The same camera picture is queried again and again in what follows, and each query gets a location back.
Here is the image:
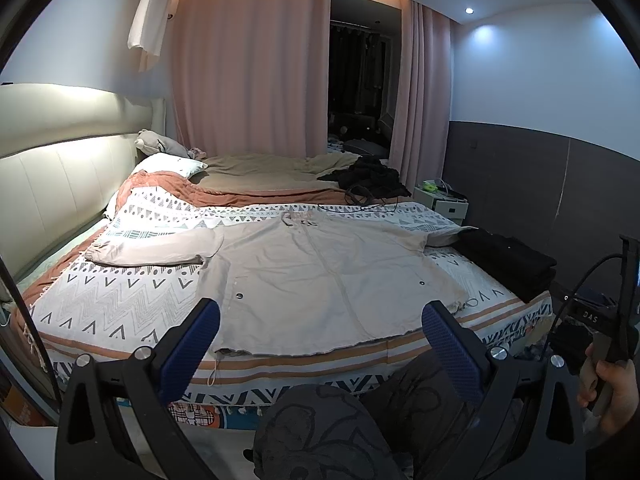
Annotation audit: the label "pink curtain right panel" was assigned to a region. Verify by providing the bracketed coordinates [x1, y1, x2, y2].
[390, 0, 452, 188]

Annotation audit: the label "grey plush pillow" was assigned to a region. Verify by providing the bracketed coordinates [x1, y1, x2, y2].
[134, 129, 190, 158]

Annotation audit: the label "cream padded headboard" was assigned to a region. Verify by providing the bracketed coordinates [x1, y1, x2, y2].
[1, 84, 166, 281]

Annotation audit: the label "black cable on bed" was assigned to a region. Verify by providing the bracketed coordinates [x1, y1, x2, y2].
[314, 184, 402, 214]

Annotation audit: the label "white bedside cabinet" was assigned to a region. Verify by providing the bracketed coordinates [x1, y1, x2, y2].
[413, 180, 469, 226]

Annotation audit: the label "pink curtain panel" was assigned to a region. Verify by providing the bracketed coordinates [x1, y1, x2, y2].
[390, 0, 452, 188]
[171, 0, 331, 157]

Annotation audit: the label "person legs in dark trousers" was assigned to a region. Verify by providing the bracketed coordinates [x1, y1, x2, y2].
[243, 351, 476, 479]

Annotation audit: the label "pink curtain left panel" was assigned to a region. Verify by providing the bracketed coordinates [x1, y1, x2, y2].
[171, 0, 331, 157]

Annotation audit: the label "olive green blanket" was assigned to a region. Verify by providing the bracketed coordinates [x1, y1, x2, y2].
[191, 153, 359, 192]

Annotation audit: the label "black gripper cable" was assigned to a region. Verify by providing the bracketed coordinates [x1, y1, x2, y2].
[541, 252, 624, 356]

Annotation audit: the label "beige hooded jacket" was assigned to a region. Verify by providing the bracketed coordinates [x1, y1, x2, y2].
[85, 210, 469, 356]

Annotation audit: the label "white patterned pillow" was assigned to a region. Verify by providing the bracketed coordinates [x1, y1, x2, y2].
[131, 153, 207, 179]

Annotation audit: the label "white hanging garment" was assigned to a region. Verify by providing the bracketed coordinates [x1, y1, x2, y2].
[127, 0, 171, 73]

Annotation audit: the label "green object on cabinet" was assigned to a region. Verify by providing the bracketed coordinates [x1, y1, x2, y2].
[422, 181, 438, 192]

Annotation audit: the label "person right hand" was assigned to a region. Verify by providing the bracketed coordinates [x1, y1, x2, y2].
[585, 344, 639, 448]

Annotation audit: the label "black clothes pile on bed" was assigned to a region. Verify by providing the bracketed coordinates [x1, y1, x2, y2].
[319, 155, 411, 200]

